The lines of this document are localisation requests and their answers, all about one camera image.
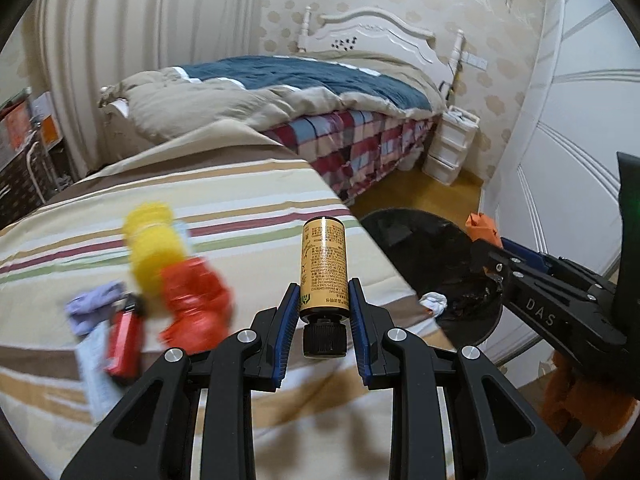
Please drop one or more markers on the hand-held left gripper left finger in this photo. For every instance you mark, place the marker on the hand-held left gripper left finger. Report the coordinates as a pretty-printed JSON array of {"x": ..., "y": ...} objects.
[{"x": 287, "y": 320}]

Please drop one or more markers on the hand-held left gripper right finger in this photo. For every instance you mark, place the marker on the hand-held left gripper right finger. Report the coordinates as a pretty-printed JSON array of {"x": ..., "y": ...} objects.
[{"x": 360, "y": 325}]

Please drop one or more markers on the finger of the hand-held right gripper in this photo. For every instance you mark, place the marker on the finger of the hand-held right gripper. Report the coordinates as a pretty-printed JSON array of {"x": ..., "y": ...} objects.
[
  {"x": 522, "y": 251},
  {"x": 545, "y": 310}
]

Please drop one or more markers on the orange snack wrapper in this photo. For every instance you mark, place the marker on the orange snack wrapper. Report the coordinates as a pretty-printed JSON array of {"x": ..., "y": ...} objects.
[{"x": 481, "y": 227}]

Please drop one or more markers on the yellow bottle with black cap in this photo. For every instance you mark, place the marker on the yellow bottle with black cap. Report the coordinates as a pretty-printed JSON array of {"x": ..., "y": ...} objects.
[{"x": 322, "y": 260}]

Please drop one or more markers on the dark woven trash bin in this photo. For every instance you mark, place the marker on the dark woven trash bin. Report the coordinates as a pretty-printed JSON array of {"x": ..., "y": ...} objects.
[{"x": 472, "y": 330}]

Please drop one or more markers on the white tissue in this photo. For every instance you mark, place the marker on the white tissue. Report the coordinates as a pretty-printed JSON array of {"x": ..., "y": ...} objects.
[{"x": 433, "y": 304}]

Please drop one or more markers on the black lined trash bin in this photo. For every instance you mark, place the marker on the black lined trash bin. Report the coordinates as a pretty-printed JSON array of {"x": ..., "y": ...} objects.
[{"x": 400, "y": 250}]

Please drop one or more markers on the red plastic bag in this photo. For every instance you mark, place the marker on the red plastic bag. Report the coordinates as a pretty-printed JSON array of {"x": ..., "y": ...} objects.
[{"x": 197, "y": 300}]

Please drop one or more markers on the yellow foam fruit net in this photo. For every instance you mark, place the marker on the yellow foam fruit net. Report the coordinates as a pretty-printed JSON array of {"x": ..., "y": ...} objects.
[{"x": 150, "y": 245}]

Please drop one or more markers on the small red cylinder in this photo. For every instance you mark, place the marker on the small red cylinder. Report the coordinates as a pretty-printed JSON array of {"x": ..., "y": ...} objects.
[{"x": 124, "y": 342}]

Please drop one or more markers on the white packet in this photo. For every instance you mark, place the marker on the white packet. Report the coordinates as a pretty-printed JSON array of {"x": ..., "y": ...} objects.
[{"x": 97, "y": 380}]

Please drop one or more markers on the white plastic drawer unit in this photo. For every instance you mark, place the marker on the white plastic drawer unit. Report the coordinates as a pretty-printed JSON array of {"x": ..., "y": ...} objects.
[{"x": 450, "y": 145}]

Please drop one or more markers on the striped tablecloth table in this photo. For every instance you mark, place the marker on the striped tablecloth table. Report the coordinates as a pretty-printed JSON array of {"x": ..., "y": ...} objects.
[{"x": 225, "y": 185}]

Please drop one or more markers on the white wardrobe door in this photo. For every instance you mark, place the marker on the white wardrobe door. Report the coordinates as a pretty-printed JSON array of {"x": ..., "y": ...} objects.
[{"x": 575, "y": 85}]

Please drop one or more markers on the plaid bed sheet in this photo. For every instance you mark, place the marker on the plaid bed sheet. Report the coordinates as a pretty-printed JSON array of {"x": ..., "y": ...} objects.
[{"x": 360, "y": 145}]

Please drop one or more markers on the purple wrapper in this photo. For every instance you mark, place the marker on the purple wrapper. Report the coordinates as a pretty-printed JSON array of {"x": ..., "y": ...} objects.
[{"x": 95, "y": 305}]

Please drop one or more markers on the beige and teal duvet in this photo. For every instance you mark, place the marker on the beige and teal duvet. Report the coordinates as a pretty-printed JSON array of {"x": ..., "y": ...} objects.
[{"x": 280, "y": 85}]

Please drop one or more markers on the white bed headboard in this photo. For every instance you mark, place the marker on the white bed headboard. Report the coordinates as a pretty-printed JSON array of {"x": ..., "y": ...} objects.
[{"x": 380, "y": 27}]

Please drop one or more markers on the dark patterned storage crate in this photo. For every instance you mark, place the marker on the dark patterned storage crate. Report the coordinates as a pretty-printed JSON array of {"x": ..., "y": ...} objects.
[{"x": 20, "y": 185}]

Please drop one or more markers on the orange and white box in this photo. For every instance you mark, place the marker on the orange and white box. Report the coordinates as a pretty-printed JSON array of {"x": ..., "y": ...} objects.
[{"x": 46, "y": 120}]

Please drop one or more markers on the cream pleated curtain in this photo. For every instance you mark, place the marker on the cream pleated curtain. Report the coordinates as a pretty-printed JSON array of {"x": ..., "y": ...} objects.
[{"x": 150, "y": 35}]

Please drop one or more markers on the white wall socket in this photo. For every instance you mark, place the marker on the white wall socket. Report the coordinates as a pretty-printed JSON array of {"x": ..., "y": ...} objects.
[{"x": 474, "y": 61}]

